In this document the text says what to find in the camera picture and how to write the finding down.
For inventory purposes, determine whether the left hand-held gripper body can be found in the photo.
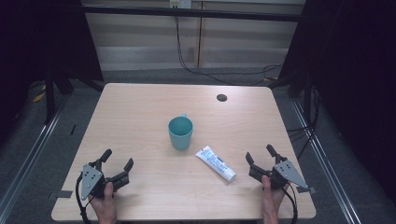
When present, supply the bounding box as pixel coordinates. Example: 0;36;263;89
80;159;131;202

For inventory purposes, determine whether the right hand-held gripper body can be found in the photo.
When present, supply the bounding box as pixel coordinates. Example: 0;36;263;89
247;156;310;191

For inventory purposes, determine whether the person's left hand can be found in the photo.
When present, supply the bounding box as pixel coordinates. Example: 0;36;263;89
88;181;118;218

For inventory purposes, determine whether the person's right hand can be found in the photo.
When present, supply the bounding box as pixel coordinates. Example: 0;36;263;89
261;175;290;218

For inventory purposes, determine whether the grey tape strip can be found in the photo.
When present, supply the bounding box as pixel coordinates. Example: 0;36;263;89
47;189;74;201
295;185;317;195

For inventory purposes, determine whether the white toothpaste tube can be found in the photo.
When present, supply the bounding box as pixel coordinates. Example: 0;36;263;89
194;145;237;184

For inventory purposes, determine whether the teal cup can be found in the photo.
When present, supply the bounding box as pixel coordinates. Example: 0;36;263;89
167;113;194;151

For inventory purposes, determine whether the black metal stand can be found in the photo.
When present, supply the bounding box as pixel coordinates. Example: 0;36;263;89
44;66;58;125
303;73;314;129

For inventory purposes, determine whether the yellow floor scrap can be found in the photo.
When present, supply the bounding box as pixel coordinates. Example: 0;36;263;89
32;91;47;104

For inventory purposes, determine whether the dark curtain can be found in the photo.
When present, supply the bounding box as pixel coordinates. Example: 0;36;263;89
0;0;105;141
270;0;396;195

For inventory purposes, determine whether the black horizontal bar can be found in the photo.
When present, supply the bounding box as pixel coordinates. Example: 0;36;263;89
81;5;307;23

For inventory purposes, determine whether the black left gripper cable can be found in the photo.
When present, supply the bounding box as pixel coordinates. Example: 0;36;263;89
75;173;93;224

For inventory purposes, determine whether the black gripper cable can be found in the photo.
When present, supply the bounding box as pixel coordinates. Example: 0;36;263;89
75;173;93;224
281;182;299;224

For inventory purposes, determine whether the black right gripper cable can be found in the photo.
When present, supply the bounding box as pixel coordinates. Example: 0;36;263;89
281;182;299;224

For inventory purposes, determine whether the bundle of black floor cables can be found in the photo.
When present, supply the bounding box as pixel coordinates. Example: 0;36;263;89
286;85;323;161

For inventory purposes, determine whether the metal floor rail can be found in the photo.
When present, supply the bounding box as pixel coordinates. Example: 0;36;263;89
290;98;363;224
0;92;71;216

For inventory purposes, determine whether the long black wall cable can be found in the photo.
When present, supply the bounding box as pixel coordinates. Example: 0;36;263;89
174;15;284;87

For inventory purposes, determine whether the white wall socket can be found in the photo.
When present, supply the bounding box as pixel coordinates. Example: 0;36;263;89
169;0;192;9

